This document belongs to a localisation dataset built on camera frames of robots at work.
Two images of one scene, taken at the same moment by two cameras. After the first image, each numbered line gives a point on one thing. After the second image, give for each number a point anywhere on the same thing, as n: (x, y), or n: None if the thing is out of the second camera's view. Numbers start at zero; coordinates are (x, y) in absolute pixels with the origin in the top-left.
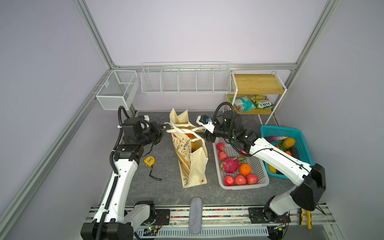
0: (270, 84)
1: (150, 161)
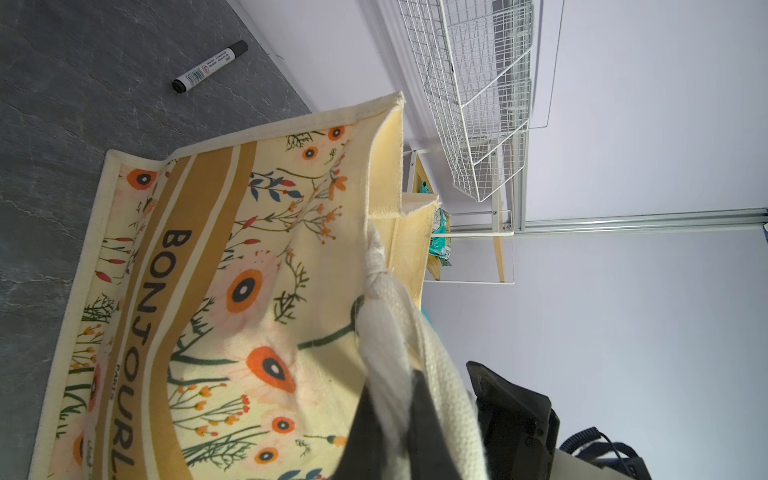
0: (465, 247)
1: None
